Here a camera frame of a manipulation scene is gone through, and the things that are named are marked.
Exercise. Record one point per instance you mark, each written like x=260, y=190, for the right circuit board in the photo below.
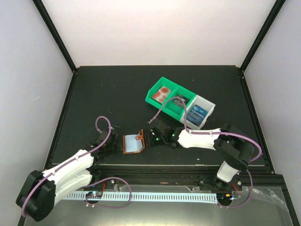
x=229, y=196

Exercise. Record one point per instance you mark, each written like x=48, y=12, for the white slotted cable duct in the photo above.
x=146, y=197

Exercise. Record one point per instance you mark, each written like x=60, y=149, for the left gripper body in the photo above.
x=111, y=150

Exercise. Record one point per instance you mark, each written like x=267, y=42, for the brown leather card holder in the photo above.
x=133, y=143

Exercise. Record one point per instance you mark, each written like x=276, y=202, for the white bin with blue cards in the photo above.
x=205, y=104

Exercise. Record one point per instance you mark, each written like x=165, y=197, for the green bin with black cards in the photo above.
x=175, y=107

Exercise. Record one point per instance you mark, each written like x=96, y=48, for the green bin with red cards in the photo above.
x=161, y=82

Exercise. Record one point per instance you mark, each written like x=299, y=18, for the left black frame post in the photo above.
x=39, y=5

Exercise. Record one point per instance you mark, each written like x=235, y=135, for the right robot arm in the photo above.
x=235, y=150

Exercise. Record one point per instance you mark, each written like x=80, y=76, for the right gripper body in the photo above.
x=155, y=142

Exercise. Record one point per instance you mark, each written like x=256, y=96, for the red card stack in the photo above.
x=161, y=94

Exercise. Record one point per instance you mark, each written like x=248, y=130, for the right black frame post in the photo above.
x=262, y=33

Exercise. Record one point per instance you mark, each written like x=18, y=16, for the circuit board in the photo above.
x=94, y=195
x=229, y=196

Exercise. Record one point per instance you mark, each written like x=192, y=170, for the blue card stack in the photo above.
x=196, y=115

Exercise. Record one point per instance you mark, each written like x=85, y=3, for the left circuit board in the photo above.
x=94, y=195

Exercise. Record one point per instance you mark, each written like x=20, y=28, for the black frame post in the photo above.
x=262, y=33
x=39, y=5

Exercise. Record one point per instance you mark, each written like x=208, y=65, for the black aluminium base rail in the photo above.
x=168, y=175

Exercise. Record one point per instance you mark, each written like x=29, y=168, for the black card stack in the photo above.
x=181, y=100

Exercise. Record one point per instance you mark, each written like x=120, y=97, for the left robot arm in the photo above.
x=42, y=190

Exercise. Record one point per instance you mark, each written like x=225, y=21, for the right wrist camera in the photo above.
x=158, y=127

